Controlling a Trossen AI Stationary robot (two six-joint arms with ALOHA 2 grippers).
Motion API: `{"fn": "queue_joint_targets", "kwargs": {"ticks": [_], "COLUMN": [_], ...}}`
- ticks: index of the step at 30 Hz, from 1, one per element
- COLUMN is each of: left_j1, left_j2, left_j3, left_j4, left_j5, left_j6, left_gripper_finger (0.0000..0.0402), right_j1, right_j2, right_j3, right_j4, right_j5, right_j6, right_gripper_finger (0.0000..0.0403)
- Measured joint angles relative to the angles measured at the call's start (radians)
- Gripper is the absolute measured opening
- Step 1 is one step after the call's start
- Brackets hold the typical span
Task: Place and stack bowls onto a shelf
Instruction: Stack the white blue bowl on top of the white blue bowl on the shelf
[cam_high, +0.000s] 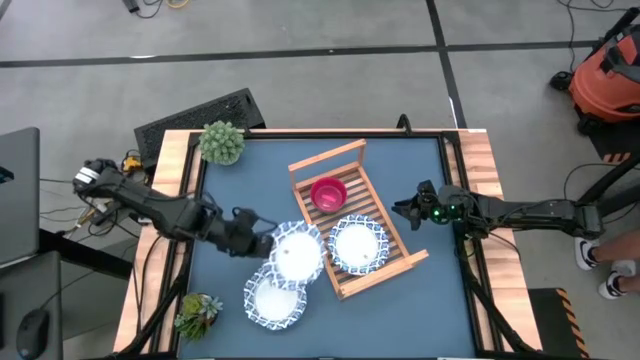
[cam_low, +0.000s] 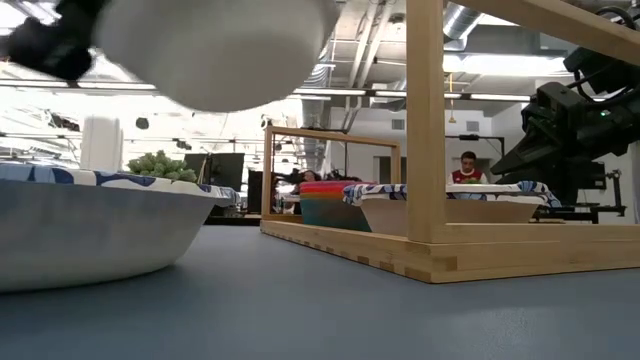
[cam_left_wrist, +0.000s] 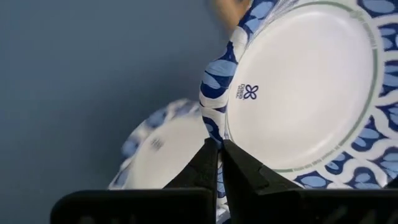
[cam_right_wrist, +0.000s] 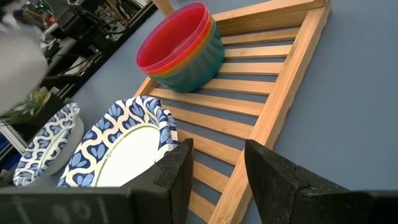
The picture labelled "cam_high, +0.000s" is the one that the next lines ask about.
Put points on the grey desk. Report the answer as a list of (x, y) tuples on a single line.
[(30, 285)]

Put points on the wooden slatted shelf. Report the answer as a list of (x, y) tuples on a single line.
[(365, 200)]

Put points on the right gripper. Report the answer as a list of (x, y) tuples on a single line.
[(445, 205)]

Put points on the orange black shop vacuum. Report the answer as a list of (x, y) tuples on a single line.
[(600, 85)]

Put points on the white black shoe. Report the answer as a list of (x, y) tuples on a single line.
[(616, 280), (585, 252)]

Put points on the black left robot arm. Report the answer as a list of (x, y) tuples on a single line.
[(150, 205)]

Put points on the person's leg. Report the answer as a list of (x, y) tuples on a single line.
[(620, 247), (632, 284)]

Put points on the yellow black connector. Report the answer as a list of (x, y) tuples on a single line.
[(132, 164)]

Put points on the black computer mouse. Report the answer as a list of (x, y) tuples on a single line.
[(32, 335)]

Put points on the pink translucent plastic bowl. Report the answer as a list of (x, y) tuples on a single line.
[(328, 196)]

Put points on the black orange striped mat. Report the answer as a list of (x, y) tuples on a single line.
[(615, 147)]

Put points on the black metal stand leg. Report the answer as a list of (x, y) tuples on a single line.
[(615, 175), (85, 252)]

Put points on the black yellow striped mat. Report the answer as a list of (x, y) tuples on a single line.
[(555, 320)]

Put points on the round green plant grey pot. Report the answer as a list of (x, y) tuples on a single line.
[(221, 142)]

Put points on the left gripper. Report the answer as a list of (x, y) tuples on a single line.
[(240, 232)]

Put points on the black curved hook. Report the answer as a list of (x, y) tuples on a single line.
[(404, 122)]

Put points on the blue patterned paper bowl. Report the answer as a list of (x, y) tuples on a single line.
[(357, 245), (272, 305), (297, 255)]

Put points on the spiky succulent plant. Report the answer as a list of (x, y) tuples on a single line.
[(196, 316)]

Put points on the grey laptop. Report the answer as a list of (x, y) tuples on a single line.
[(20, 200)]

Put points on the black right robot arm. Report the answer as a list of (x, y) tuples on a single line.
[(530, 212)]

